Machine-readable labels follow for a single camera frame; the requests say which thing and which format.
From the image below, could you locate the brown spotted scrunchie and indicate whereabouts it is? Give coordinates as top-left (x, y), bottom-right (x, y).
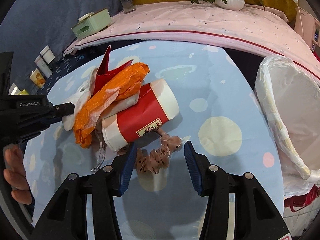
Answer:
top-left (135, 127), bottom-right (182, 174)

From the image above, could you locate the white tissue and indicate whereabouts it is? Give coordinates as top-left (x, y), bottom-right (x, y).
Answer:
top-left (62, 66), bottom-right (98, 131)

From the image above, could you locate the red paper envelope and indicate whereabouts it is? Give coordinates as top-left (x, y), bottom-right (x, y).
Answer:
top-left (93, 45), bottom-right (133, 94)

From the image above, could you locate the red white paper cup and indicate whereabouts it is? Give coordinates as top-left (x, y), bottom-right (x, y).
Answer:
top-left (101, 79), bottom-right (180, 151)

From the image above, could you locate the orange plastic wrapper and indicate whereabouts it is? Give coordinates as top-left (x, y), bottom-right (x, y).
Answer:
top-left (73, 62), bottom-right (150, 148)

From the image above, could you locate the white lined trash bin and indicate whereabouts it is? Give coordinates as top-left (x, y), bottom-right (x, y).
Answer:
top-left (255, 55), bottom-right (319, 198)

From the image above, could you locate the person's left hand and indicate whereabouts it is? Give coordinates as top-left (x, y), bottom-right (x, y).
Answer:
top-left (3, 145), bottom-right (32, 205)

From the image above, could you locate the green yellow tissue box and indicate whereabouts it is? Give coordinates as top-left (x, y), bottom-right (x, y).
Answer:
top-left (18, 89), bottom-right (29, 95)

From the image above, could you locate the yellow floral tin can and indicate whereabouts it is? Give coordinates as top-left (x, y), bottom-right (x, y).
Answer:
top-left (29, 68), bottom-right (46, 88)

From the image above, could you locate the navy patterned cloth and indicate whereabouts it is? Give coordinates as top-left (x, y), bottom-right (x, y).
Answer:
top-left (36, 55), bottom-right (90, 95)

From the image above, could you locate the white cosmetic tube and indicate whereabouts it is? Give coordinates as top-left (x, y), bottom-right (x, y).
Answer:
top-left (34, 55), bottom-right (52, 78)

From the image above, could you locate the blue polka dot tablecloth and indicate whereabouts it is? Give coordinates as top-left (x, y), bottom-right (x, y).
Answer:
top-left (24, 41), bottom-right (284, 239)

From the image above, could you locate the white cosmetic jar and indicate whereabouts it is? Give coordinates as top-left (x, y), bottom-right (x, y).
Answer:
top-left (40, 46), bottom-right (55, 64)

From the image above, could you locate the mint green tissue box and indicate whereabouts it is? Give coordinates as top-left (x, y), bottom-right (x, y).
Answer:
top-left (72, 8), bottom-right (112, 40)

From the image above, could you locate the blue backdrop cloth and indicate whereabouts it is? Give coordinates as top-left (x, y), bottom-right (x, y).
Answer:
top-left (1, 0), bottom-right (123, 93)

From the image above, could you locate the pink bed quilt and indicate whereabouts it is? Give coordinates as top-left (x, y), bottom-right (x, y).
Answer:
top-left (63, 1), bottom-right (319, 82)

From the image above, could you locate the pink water dispenser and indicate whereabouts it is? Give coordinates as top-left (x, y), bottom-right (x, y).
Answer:
top-left (295, 7), bottom-right (319, 56)

